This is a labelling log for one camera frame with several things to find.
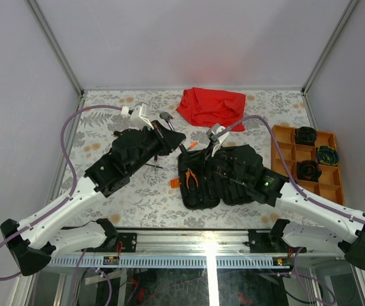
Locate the thin black screwdriver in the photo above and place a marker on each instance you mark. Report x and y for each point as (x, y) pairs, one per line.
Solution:
(153, 165)

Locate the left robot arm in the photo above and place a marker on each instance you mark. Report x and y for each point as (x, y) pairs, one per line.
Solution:
(37, 239)

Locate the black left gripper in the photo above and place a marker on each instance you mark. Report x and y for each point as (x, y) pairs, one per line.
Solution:
(169, 140)

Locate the red cloth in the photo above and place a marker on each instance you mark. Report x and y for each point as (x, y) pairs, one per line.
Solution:
(207, 107)

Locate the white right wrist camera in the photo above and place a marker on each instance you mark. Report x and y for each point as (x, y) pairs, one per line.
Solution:
(217, 136)

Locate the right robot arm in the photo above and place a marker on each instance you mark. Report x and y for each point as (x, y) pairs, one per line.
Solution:
(349, 224)

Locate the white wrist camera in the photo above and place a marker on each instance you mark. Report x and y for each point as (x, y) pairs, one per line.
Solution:
(138, 116)
(217, 136)

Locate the orange handled small saw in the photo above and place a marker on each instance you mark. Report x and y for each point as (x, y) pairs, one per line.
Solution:
(192, 145)

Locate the orange wooden divided tray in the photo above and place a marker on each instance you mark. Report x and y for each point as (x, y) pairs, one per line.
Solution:
(312, 158)

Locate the chrome claw hammer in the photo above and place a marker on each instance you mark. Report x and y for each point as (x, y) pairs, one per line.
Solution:
(165, 137)

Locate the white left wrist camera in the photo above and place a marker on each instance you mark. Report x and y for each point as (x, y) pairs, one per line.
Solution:
(138, 116)

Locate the orange case latch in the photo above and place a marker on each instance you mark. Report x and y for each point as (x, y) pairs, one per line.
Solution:
(175, 183)

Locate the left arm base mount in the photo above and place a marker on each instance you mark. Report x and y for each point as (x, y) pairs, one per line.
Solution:
(124, 243)

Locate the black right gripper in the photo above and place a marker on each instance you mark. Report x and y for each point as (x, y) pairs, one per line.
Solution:
(211, 163)

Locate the black plastic tool case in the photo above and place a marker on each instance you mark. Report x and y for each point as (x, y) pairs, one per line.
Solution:
(207, 195)

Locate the orange handled pliers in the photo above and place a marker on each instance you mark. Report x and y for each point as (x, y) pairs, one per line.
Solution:
(191, 180)

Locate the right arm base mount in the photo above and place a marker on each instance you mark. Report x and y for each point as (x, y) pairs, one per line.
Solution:
(268, 241)

